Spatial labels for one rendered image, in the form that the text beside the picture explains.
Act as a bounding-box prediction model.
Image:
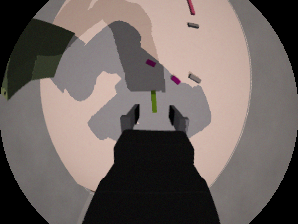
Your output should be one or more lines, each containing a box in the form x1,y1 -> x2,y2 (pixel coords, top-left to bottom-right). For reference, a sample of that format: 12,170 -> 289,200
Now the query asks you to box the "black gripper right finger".
169,105 -> 190,135

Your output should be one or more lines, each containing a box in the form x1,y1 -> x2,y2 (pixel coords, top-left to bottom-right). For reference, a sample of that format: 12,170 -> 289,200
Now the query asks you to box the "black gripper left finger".
120,104 -> 140,132

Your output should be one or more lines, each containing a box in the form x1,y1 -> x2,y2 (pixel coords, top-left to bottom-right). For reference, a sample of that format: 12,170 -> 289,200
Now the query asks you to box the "magenta rod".
171,76 -> 181,85
146,59 -> 156,67

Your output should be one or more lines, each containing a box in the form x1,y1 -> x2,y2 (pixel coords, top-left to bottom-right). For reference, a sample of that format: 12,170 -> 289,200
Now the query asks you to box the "grey rod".
187,22 -> 199,29
188,74 -> 201,84

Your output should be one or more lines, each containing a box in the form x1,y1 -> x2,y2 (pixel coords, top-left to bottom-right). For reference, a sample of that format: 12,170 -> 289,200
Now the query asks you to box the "lime green rod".
151,90 -> 157,113

